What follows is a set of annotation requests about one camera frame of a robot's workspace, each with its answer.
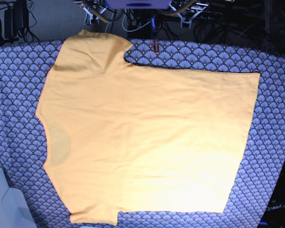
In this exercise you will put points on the blue fan-pattern tablecloth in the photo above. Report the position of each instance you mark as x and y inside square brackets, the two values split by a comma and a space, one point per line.
[23, 69]

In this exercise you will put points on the red black table clamp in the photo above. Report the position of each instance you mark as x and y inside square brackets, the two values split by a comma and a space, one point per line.
[155, 46]

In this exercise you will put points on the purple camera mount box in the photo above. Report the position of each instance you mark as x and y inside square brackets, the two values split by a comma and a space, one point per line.
[138, 4]

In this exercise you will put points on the black OpenArm box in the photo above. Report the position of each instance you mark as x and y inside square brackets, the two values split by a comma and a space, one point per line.
[274, 215]

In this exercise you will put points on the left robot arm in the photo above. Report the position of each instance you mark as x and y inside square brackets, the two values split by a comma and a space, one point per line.
[197, 4]

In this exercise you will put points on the yellow T-shirt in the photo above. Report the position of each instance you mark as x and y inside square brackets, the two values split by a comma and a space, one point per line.
[122, 137]

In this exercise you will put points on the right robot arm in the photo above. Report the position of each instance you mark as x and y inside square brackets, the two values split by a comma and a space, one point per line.
[96, 11]

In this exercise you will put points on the blue clamp handle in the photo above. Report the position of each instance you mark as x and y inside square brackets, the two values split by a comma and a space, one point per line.
[153, 26]

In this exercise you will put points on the grey chair seat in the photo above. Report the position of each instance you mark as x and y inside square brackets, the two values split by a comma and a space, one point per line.
[14, 211]

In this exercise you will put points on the black power strip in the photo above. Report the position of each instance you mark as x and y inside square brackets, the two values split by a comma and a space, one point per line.
[200, 14]

